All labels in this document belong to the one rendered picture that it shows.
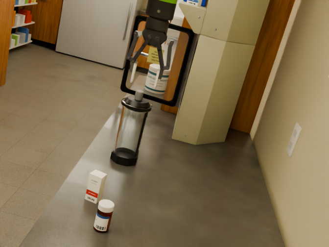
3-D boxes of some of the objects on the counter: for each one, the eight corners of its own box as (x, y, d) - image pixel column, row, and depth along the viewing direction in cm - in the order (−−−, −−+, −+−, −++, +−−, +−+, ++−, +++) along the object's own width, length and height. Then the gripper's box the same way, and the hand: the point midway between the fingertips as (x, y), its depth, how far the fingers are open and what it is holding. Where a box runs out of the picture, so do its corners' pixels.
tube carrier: (140, 155, 157) (153, 102, 150) (136, 166, 147) (150, 111, 140) (113, 147, 157) (125, 94, 150) (106, 159, 147) (119, 103, 140)
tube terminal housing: (223, 129, 214) (270, -25, 189) (225, 153, 184) (284, -26, 158) (176, 116, 215) (218, -38, 189) (171, 138, 184) (221, -43, 159)
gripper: (189, 24, 139) (172, 89, 146) (130, 9, 139) (116, 75, 147) (188, 27, 132) (171, 95, 139) (126, 11, 132) (112, 79, 140)
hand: (145, 77), depth 142 cm, fingers open, 7 cm apart
